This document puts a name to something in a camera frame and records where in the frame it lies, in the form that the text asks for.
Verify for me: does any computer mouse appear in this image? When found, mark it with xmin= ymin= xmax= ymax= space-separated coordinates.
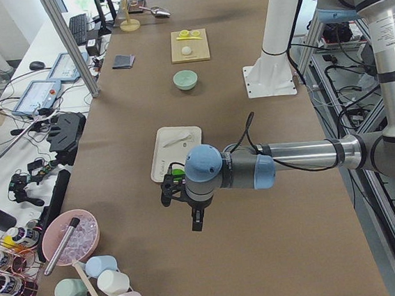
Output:
xmin=29 ymin=61 xmax=45 ymax=71

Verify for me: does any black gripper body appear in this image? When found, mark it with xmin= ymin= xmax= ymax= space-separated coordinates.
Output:
xmin=187 ymin=198 xmax=212 ymax=221

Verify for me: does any copper wire bottle rack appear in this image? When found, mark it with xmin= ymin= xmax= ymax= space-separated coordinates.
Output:
xmin=0 ymin=226 xmax=44 ymax=296

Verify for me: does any beige rabbit tray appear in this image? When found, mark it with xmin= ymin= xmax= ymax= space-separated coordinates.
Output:
xmin=150 ymin=126 xmax=202 ymax=183

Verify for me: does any black keyboard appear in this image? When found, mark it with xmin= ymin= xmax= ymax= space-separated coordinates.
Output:
xmin=68 ymin=13 xmax=88 ymax=45

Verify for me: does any teach pendant tablet far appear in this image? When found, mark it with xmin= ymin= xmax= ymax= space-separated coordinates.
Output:
xmin=47 ymin=52 xmax=80 ymax=84

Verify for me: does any yellow plastic knife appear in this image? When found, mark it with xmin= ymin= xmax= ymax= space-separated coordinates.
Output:
xmin=176 ymin=36 xmax=203 ymax=41

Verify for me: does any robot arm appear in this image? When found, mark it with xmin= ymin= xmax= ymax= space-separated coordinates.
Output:
xmin=182 ymin=0 xmax=395 ymax=231

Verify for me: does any wooden cutting board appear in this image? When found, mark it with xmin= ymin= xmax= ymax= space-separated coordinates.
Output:
xmin=170 ymin=29 xmax=210 ymax=64

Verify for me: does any grey folded cloth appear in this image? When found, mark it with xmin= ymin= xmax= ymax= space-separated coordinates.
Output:
xmin=112 ymin=54 xmax=136 ymax=70

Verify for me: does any wooden mug tree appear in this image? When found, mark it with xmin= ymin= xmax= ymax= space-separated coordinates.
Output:
xmin=120 ymin=0 xmax=140 ymax=33

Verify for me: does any metal muddler tool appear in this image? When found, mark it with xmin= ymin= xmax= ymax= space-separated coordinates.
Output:
xmin=42 ymin=217 xmax=80 ymax=276

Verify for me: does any white ceramic spoon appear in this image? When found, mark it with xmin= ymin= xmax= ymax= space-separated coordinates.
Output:
xmin=162 ymin=133 xmax=192 ymax=148

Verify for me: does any teach pendant tablet near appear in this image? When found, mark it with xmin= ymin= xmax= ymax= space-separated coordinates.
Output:
xmin=12 ymin=79 xmax=61 ymax=117

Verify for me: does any green cup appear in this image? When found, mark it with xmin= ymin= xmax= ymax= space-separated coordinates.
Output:
xmin=54 ymin=279 xmax=88 ymax=296

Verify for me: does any pink bowl with ice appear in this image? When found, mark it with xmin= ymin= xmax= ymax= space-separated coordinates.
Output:
xmin=42 ymin=209 xmax=100 ymax=266

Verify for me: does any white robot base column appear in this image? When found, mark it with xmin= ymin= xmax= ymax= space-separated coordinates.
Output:
xmin=243 ymin=0 xmax=299 ymax=99

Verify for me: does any white cup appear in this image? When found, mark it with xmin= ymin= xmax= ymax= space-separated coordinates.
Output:
xmin=97 ymin=270 xmax=130 ymax=296

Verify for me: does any light green bowl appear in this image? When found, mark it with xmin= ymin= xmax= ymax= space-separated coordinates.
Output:
xmin=173 ymin=70 xmax=198 ymax=91

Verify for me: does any black gamepad device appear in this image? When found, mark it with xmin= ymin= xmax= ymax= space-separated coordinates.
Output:
xmin=47 ymin=112 xmax=86 ymax=166

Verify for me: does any lemon slice stack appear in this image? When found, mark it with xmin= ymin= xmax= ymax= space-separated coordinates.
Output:
xmin=178 ymin=29 xmax=190 ymax=38

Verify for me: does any blue cup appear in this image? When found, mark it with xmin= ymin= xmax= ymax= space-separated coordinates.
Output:
xmin=85 ymin=255 xmax=118 ymax=278

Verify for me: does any metal scoop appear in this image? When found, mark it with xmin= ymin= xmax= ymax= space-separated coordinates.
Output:
xmin=140 ymin=6 xmax=171 ymax=18

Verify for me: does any wooden spoon handle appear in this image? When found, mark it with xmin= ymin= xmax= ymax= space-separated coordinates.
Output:
xmin=72 ymin=261 xmax=99 ymax=296

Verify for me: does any aluminium frame post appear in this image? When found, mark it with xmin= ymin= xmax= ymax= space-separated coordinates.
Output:
xmin=40 ymin=0 xmax=99 ymax=98

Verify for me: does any teach pendant tablet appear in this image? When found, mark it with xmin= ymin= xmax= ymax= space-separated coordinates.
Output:
xmin=12 ymin=79 xmax=61 ymax=117
xmin=47 ymin=52 xmax=80 ymax=84

